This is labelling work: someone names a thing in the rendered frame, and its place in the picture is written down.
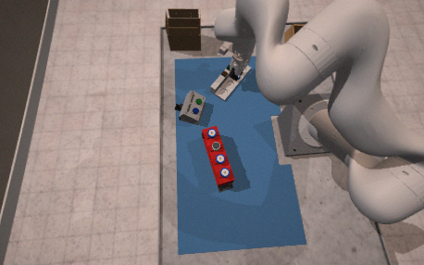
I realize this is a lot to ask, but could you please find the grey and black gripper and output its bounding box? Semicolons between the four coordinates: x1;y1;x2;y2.
229;53;251;81

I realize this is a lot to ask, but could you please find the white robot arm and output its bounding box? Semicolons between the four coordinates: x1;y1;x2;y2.
214;0;424;224

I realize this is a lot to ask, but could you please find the open brown cardboard box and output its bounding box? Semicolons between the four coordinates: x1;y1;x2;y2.
284;24;305;43

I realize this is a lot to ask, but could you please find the beige tray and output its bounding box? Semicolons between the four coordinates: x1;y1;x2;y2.
210;64;251;101

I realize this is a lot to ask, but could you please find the blue flat mat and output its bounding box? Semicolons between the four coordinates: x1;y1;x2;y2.
175;56;306;255

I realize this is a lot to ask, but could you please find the red rectangular block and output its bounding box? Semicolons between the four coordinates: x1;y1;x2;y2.
202;126;234;186

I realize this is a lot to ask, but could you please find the grey threaded tube neck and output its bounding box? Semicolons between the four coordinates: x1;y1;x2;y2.
212;142;220;150

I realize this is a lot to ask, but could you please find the grey metal bracket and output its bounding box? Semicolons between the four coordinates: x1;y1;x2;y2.
218;183;233;192

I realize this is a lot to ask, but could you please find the grey control panel with two buttons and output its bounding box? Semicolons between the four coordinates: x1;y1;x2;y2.
175;90;206;125

